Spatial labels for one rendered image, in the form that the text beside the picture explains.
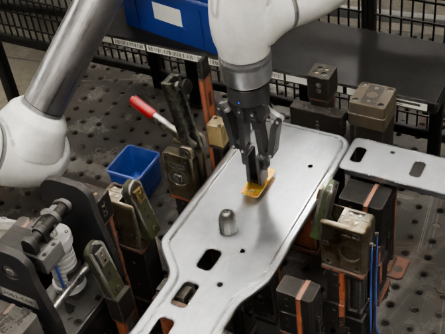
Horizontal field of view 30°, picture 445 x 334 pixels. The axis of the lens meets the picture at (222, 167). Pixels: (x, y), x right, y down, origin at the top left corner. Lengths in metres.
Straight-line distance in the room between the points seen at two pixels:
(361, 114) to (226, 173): 0.30
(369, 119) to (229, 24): 0.49
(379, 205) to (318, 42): 0.50
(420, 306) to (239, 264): 0.48
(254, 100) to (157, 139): 0.83
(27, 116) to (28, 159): 0.10
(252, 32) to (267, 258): 0.40
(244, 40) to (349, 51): 0.59
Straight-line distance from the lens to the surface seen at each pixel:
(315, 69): 1.76
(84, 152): 2.25
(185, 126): 1.58
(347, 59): 1.87
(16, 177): 2.00
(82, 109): 2.40
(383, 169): 1.63
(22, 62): 4.02
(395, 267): 1.85
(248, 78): 1.39
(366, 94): 1.72
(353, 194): 1.61
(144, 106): 1.62
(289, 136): 1.71
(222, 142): 1.67
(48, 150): 1.99
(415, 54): 1.89
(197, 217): 1.56
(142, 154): 2.08
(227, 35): 1.34
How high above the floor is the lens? 2.09
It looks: 41 degrees down
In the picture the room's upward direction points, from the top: 8 degrees counter-clockwise
